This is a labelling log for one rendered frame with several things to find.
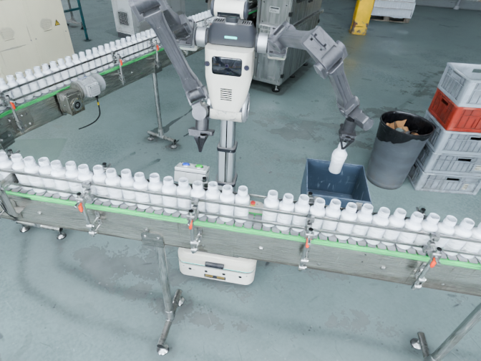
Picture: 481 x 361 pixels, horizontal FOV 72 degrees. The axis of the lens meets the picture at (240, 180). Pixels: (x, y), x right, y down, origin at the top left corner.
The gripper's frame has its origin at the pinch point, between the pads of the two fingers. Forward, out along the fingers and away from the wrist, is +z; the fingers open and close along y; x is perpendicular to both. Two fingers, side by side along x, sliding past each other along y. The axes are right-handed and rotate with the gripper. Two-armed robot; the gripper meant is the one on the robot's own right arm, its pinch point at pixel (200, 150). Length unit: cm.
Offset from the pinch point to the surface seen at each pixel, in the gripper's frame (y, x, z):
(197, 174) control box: 0.3, -3.9, 9.9
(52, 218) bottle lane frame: -62, -13, 37
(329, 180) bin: 66, 50, 21
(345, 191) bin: 76, 52, 27
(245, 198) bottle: 23.5, -17.6, 12.1
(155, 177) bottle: -14.0, -15.3, 9.8
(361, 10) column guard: 178, 703, -185
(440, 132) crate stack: 171, 168, -1
